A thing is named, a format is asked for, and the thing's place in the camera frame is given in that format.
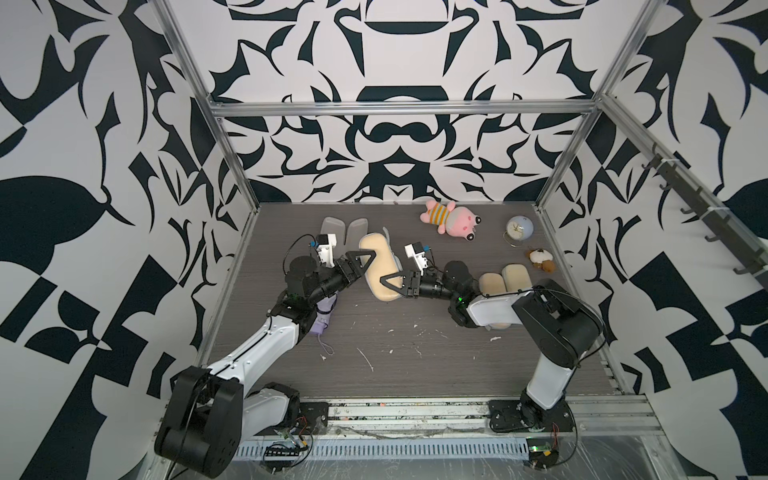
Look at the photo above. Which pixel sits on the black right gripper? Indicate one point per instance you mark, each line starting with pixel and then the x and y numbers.
pixel 411 284

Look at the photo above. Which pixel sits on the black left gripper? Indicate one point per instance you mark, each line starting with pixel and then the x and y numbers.
pixel 346 270

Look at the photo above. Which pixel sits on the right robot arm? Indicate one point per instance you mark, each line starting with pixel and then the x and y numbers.
pixel 561 325

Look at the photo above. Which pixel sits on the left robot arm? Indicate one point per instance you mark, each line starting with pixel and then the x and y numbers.
pixel 213 408

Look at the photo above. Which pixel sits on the pink plush toy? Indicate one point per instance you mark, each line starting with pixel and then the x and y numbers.
pixel 451 219

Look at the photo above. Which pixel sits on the blue alarm clock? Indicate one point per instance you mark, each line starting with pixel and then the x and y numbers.
pixel 518 229

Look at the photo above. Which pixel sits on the brown white plush toy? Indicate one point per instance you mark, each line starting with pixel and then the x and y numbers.
pixel 542 259

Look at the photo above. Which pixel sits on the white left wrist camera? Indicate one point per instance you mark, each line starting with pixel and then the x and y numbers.
pixel 324 246

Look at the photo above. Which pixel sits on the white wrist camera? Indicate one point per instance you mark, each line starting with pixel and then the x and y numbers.
pixel 418 254
pixel 324 246

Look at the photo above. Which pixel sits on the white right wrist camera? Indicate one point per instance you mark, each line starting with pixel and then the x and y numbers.
pixel 418 254

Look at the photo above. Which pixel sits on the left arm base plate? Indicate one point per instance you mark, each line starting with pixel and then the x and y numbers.
pixel 300 417

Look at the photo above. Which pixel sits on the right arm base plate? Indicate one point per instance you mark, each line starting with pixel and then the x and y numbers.
pixel 524 415

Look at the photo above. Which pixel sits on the wall hook rack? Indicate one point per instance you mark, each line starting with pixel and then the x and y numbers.
pixel 701 204

